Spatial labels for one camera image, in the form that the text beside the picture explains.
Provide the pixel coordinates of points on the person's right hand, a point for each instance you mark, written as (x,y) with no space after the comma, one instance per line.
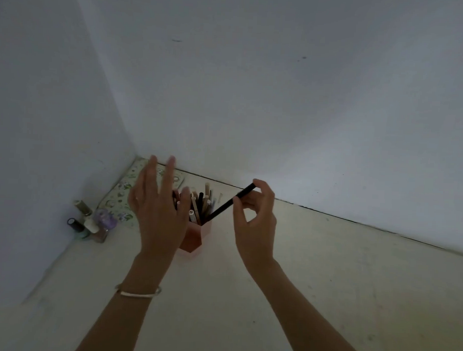
(256,235)

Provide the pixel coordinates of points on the person's left hand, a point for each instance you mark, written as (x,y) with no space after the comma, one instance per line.
(157,224)

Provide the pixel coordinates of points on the person's left thumb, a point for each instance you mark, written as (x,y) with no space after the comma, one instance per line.
(185,202)

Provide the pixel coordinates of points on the person's right thumb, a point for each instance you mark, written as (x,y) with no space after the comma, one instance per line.
(239,213)

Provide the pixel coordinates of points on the person's left middle finger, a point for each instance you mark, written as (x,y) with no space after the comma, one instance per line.
(151,176)

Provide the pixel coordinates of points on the black pen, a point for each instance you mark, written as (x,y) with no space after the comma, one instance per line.
(226,206)

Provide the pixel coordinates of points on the person's left forearm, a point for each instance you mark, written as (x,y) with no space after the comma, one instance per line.
(128,314)

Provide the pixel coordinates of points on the person's right forearm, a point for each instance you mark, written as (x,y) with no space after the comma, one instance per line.
(298,316)

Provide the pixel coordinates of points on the bunch of pens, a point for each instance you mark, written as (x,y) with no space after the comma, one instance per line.
(200,204)

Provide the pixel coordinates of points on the pink hexagonal pen holder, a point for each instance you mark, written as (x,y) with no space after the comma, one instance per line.
(194,238)

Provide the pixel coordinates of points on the purple nail polish bottle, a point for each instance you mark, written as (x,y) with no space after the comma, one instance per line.
(105,218)

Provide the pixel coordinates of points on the olive cap nail polish bottle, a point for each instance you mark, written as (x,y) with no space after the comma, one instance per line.
(82,207)

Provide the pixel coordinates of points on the white nail polish bottle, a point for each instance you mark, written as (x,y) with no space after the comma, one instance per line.
(91,225)

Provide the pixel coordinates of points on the pink nail polish bottle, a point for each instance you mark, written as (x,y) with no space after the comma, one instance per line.
(100,235)

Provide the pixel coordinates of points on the mint nail polish bottle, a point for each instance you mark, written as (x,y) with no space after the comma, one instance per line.
(78,229)

